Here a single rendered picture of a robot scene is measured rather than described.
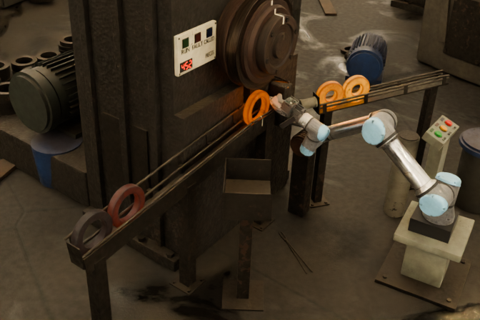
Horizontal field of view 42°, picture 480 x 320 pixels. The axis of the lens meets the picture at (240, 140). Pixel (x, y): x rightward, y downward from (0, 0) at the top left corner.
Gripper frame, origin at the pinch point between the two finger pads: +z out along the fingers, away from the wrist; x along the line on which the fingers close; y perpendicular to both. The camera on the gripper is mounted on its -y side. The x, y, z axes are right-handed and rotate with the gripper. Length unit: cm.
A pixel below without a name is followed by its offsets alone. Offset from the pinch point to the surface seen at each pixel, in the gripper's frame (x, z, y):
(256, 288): 51, -53, -61
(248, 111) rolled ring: 21.2, -0.9, 3.0
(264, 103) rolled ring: 6.6, -0.9, 1.1
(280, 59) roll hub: 11.0, -1.8, 30.9
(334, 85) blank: -32.7, -17.9, 7.7
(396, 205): -46, -78, -44
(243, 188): 55, -28, -6
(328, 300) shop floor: 35, -83, -52
